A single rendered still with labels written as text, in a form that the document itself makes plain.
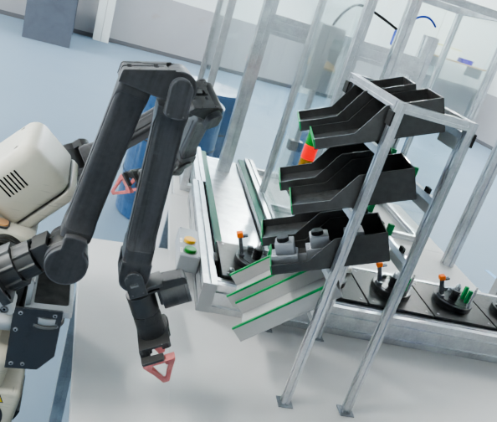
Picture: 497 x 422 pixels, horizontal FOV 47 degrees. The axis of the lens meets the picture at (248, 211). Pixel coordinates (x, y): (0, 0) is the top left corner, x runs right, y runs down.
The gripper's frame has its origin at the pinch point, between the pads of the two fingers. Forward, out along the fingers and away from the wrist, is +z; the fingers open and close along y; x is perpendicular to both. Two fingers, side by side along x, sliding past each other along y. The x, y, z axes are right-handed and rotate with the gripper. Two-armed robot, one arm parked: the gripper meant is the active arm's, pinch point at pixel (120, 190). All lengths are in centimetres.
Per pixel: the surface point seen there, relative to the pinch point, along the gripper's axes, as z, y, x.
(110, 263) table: 12.4, 5.7, 19.7
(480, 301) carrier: -82, -57, 95
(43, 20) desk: 343, -665, -415
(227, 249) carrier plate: -18.2, -13.3, 33.2
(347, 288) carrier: -47, -22, 64
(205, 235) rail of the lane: -10.7, -19.6, 25.7
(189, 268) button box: -8.5, -0.9, 32.9
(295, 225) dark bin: -50, 13, 35
